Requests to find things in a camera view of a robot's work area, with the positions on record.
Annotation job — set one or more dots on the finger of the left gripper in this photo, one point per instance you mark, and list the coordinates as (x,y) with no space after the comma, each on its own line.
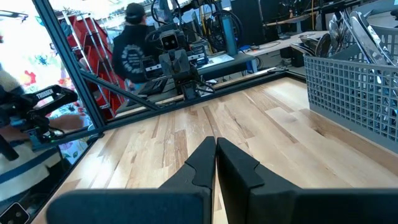
(185,62)
(173,63)

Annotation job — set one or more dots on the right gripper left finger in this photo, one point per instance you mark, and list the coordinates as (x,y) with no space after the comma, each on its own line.
(124,208)

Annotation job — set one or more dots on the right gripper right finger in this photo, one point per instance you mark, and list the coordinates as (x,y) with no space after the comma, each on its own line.
(311,208)

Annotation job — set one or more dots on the silver spoon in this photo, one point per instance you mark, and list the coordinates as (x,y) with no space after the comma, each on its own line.
(323,45)
(303,49)
(311,40)

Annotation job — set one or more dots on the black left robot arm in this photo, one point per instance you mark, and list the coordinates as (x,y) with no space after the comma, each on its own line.
(189,88)

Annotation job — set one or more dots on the person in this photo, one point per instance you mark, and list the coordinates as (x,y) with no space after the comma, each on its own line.
(130,56)
(18,174)

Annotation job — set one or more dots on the dark grey side desk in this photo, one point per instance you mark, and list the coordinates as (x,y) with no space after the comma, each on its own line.
(230,70)

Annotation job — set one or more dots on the black computer monitor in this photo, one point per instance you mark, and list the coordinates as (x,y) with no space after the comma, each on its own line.
(248,18)

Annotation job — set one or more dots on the dark blue furniture leg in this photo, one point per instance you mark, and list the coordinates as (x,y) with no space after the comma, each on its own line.
(253,66)

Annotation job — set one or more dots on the red storage shelf rack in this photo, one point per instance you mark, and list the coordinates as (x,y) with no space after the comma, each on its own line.
(93,40)

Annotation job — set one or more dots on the light wooden desk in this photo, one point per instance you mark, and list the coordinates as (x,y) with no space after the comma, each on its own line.
(280,43)

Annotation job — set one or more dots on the person's hand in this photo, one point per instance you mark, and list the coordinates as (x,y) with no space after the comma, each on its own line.
(68,123)

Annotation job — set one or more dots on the black box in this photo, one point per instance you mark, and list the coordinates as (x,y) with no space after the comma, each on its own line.
(295,59)

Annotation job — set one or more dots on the small black device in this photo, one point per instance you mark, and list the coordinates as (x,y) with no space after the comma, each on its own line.
(14,214)

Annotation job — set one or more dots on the grey plastic cutlery basket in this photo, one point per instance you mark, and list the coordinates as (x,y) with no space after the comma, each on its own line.
(342,93)

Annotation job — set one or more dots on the white floral print sheet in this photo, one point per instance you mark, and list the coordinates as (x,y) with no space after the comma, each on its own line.
(28,56)

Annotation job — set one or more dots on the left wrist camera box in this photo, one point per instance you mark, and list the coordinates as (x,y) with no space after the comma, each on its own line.
(170,40)

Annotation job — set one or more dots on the blue cylinder post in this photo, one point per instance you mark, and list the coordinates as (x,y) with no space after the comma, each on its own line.
(229,34)

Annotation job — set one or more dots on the black aluminium table frame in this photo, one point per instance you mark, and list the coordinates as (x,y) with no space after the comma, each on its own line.
(72,67)

